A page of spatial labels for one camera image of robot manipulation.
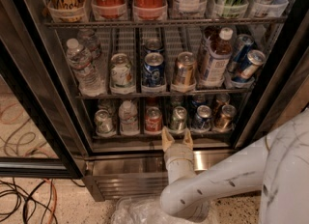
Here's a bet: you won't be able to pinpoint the gold can middle shelf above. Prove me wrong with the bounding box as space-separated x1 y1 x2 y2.
172 51 196 86

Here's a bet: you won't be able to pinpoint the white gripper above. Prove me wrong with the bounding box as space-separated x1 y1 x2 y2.
161 126 195 183

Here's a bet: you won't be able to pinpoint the blue silver can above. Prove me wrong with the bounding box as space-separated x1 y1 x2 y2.
232 49 266 83
227 34 254 72

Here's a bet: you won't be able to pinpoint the blue can middle shelf front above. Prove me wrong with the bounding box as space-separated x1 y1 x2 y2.
142 52 164 87

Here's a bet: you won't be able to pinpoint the orange cable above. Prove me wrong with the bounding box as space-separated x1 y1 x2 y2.
42 178 59 224

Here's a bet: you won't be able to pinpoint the glass fridge door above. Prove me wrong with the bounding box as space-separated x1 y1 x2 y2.
0 42 81 179
232 11 309 149

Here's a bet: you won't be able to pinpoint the green soda can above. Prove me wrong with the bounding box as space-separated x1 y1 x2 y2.
169 106 187 131

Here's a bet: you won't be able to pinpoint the blue can middle shelf rear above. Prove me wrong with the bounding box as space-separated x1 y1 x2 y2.
144 38 164 54

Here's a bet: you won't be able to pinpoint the blue silver can rear right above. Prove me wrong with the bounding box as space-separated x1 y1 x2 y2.
227 34 254 72

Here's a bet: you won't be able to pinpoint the red cola can bottom shelf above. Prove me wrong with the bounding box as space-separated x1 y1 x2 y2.
145 107 162 132

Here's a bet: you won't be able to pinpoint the clear plastic bag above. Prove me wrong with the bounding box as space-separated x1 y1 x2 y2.
111 196 219 224

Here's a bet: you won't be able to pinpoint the white green can middle shelf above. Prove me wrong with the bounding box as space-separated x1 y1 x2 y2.
110 53 133 88

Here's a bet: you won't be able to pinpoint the blue silver can front right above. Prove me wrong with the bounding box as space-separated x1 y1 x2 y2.
232 49 266 83

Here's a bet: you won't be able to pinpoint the blue can shelf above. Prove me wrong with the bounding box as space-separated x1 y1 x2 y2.
144 38 164 54
191 95 207 108
142 52 164 87
192 105 211 131

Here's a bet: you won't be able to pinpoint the water bottle middle shelf rear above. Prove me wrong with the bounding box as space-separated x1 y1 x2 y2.
77 29 103 74

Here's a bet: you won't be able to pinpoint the rear green can bottom shelf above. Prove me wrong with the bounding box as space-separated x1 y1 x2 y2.
170 96 183 107

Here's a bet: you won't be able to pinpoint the right glass fridge door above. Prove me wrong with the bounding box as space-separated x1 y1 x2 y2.
232 11 309 149

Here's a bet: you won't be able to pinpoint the copper can shelf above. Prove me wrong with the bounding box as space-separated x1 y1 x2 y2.
212 93 230 114
214 104 237 130

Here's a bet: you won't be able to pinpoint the rear blue can bottom shelf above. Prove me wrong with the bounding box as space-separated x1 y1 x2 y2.
191 95 207 108

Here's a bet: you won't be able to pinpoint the rear copper can bottom shelf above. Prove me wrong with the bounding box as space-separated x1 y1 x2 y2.
212 93 230 114

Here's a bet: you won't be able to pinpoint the small water bottle bottom shelf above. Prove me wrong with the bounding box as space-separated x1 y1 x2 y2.
119 100 139 135

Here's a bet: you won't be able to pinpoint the water bottle middle shelf front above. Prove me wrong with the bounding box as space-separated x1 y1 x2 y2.
66 39 104 97

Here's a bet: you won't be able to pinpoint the white green can bottom left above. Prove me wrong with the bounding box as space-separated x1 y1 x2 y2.
95 109 114 135

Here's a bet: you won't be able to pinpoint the stainless steel fridge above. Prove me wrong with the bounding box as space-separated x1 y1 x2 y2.
1 0 308 201

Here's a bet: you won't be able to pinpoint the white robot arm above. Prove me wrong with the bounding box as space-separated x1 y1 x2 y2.
160 110 309 224

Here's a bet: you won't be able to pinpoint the black cables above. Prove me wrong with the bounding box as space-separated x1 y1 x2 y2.
0 177 86 224

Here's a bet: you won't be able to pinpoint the tea bottle white cap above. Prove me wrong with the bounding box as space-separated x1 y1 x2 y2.
198 26 233 88

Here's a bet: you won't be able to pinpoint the left glass fridge door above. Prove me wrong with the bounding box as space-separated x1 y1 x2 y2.
0 42 81 179

